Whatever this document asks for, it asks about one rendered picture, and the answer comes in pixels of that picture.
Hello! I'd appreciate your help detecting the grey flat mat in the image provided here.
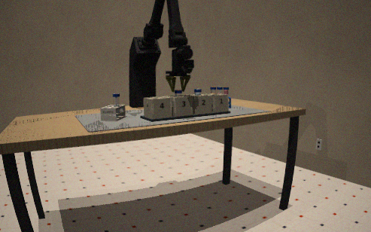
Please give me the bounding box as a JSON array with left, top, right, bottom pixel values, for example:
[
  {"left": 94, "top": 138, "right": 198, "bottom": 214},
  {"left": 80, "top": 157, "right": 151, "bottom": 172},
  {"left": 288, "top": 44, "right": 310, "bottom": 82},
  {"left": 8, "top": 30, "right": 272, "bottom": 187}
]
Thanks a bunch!
[{"left": 75, "top": 108, "right": 270, "bottom": 133}]

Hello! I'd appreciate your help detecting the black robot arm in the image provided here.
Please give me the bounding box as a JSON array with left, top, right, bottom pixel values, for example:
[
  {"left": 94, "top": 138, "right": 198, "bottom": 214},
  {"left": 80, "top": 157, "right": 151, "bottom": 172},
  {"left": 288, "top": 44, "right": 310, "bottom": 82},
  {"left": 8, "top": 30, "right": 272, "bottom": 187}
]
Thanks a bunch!
[{"left": 137, "top": 0, "right": 194, "bottom": 73}]

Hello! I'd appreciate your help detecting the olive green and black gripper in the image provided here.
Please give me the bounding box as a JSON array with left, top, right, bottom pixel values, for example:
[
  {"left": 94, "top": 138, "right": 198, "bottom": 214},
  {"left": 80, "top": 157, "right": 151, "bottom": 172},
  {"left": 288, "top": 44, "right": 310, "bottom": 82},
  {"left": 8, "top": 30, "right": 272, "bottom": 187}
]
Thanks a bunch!
[{"left": 166, "top": 71, "right": 190, "bottom": 92}]

